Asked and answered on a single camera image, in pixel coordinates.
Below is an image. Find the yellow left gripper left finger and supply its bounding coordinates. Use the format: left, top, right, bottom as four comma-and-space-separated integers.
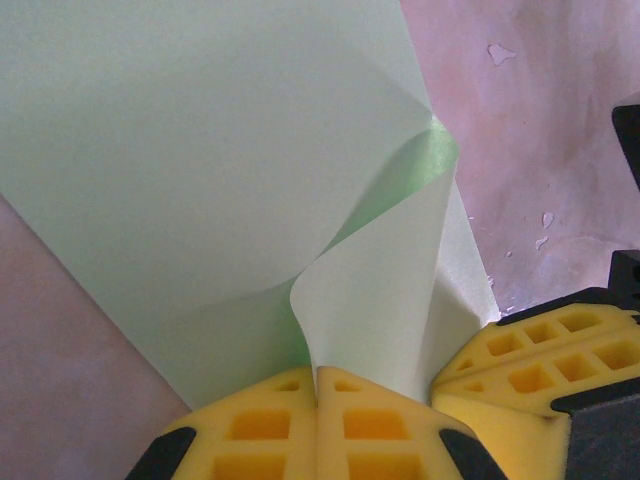
124, 364, 319, 480

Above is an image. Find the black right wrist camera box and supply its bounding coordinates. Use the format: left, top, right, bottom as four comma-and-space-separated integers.
611, 102, 640, 192

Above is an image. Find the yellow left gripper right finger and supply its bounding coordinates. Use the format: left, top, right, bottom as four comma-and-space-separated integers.
315, 366, 502, 480

